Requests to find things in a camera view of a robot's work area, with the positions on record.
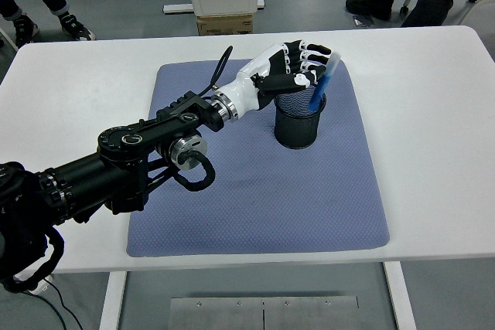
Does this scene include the blue-grey textured mat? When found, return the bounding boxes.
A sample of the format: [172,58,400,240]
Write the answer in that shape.
[125,56,391,258]

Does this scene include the white power strip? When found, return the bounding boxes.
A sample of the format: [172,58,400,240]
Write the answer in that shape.
[29,274,53,294]

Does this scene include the cardboard box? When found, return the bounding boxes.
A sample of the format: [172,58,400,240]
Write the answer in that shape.
[196,14,254,36]

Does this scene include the white slanted furniture foot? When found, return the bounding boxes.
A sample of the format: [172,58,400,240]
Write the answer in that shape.
[0,26,19,52]

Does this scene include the small grey floor pad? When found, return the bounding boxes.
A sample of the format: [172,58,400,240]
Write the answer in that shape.
[351,15,375,29]

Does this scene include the white table leg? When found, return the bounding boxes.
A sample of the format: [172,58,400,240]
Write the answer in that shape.
[98,270,128,330]
[383,260,418,330]

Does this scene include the black mesh pen holder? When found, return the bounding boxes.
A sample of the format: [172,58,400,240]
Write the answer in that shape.
[273,84,328,150]

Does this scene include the white office chair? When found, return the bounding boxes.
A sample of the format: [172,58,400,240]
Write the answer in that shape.
[399,0,495,39]

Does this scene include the black floor cable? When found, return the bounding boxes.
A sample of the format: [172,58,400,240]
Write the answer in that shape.
[22,278,84,330]

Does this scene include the blue marker pen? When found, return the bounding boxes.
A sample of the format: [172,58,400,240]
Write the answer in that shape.
[308,53,341,111]

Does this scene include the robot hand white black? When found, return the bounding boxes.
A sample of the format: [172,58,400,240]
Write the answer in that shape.
[218,39,334,114]

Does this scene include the white floor base bar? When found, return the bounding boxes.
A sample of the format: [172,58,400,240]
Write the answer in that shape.
[162,0,266,13]

